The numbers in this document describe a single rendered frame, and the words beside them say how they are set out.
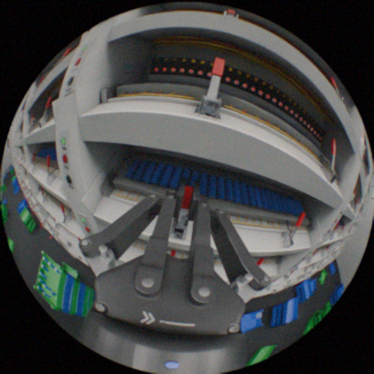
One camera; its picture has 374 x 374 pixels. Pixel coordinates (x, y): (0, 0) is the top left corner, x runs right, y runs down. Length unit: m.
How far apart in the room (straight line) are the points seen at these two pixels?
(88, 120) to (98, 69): 0.10
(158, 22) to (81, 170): 0.27
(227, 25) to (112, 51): 0.19
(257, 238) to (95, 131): 0.35
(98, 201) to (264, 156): 0.30
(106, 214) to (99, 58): 0.29
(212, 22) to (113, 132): 0.21
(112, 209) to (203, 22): 0.36
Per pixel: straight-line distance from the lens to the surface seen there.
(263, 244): 0.30
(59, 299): 0.81
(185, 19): 0.22
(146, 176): 0.28
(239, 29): 0.21
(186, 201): 0.19
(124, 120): 0.15
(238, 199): 0.29
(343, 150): 0.49
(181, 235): 0.23
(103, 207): 0.28
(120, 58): 0.29
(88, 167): 0.25
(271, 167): 0.17
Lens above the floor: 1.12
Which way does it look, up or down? 32 degrees down
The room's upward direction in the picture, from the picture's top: 13 degrees clockwise
